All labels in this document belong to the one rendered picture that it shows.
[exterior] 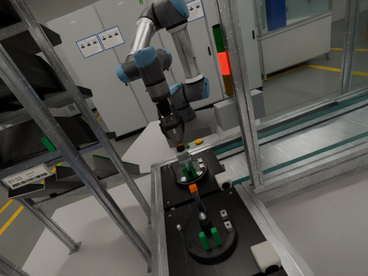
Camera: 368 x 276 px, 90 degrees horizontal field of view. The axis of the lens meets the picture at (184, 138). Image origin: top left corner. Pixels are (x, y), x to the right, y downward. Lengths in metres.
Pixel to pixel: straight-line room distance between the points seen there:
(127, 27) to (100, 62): 0.74
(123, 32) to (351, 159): 3.36
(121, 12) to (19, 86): 3.26
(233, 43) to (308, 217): 0.53
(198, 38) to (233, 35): 3.15
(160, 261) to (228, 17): 0.58
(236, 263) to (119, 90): 3.47
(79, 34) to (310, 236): 3.71
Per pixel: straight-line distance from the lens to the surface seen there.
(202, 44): 3.59
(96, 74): 3.76
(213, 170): 0.70
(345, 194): 0.77
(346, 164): 0.78
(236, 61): 0.44
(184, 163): 0.65
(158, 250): 0.59
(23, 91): 0.41
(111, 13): 3.64
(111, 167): 0.64
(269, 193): 0.66
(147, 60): 0.62
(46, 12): 9.02
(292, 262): 0.52
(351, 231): 0.69
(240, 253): 0.51
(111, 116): 3.90
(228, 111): 0.49
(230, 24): 0.43
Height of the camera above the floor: 1.42
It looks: 27 degrees down
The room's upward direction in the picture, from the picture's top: 21 degrees counter-clockwise
